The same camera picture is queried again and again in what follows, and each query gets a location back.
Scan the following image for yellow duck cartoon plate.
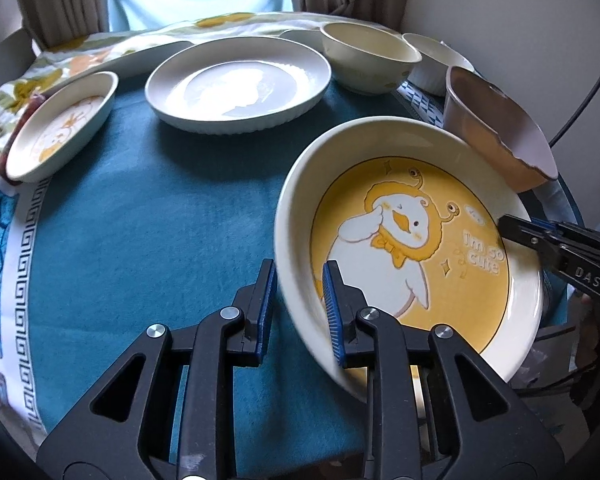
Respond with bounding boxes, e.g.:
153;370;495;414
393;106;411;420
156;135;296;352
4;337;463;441
274;116;544;398

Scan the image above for plain white ribbed plate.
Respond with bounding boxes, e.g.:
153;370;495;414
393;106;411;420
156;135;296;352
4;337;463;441
145;36;332;134

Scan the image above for brown wavy-edge bowl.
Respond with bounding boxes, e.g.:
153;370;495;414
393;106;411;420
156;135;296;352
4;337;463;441
443;66;558;193

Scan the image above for floral bed quilt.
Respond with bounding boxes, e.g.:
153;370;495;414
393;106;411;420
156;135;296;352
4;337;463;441
0;12;327;158

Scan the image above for small white ribbed bowl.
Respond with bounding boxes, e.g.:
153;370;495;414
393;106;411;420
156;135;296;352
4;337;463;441
402;32;475;96

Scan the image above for small duck oval dish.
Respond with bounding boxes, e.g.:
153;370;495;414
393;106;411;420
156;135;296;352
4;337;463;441
5;72;119;183

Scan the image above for cream ceramic bowl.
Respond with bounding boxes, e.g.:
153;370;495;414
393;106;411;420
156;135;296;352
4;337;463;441
320;22;422;96

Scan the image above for blue patterned table cloth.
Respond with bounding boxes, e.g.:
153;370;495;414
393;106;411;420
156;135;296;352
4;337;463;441
0;77;581;480

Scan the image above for black cable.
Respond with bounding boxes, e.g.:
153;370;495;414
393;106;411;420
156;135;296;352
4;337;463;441
546;24;600;149

